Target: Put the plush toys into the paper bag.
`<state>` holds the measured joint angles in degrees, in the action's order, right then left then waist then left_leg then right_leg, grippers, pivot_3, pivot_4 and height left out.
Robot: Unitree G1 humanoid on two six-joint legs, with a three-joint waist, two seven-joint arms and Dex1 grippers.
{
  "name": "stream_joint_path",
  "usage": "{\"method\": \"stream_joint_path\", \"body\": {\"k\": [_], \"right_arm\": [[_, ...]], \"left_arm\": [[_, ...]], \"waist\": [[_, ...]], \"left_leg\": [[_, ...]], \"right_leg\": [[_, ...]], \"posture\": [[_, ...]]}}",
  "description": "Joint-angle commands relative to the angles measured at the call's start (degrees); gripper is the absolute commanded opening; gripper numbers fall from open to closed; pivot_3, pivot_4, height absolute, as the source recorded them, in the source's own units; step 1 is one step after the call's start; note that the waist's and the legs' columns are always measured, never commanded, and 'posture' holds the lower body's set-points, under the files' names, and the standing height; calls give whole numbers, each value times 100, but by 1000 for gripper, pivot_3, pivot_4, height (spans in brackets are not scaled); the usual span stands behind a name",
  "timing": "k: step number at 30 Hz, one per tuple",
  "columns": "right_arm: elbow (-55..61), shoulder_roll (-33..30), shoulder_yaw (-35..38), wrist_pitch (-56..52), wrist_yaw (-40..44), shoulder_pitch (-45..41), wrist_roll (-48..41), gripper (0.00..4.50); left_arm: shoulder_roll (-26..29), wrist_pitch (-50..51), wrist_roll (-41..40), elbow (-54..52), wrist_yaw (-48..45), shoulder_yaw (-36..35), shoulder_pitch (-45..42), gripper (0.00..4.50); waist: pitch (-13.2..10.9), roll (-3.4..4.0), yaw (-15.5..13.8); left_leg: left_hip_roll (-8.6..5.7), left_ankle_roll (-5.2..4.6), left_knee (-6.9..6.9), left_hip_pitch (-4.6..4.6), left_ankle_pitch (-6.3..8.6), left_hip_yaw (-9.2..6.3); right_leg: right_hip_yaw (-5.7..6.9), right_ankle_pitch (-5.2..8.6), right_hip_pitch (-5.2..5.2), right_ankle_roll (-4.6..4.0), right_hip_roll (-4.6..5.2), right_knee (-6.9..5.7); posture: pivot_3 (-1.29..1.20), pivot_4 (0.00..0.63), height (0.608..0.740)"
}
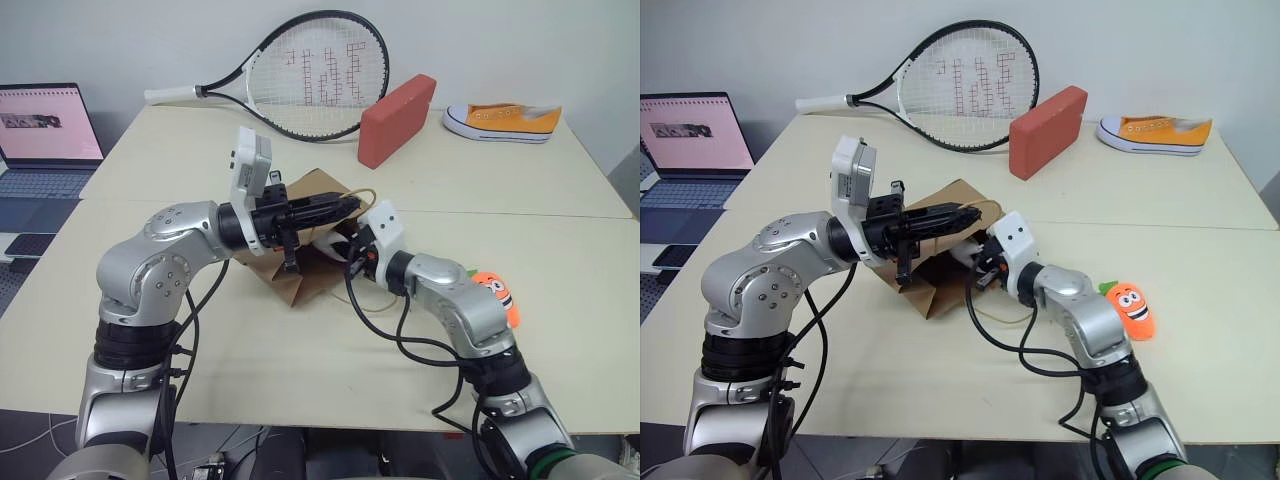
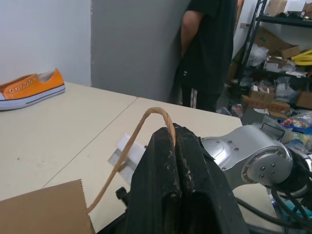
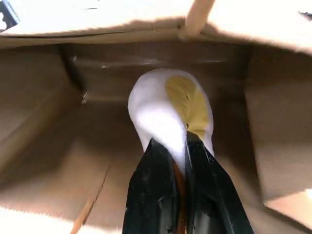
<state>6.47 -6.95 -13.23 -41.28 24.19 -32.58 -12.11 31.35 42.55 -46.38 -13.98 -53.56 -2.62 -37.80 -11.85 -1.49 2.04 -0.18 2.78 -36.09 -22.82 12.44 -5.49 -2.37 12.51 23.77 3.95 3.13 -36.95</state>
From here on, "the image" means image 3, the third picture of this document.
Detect black object with white holes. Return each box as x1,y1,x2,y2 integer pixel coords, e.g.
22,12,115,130
0,0,20,33

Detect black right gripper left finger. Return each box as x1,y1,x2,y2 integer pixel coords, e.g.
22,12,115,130
121,137,184,234

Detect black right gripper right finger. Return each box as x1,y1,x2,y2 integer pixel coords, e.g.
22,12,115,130
184,131,254,234

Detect brown cardboard box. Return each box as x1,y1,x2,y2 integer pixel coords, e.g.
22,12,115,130
0,0,312,234

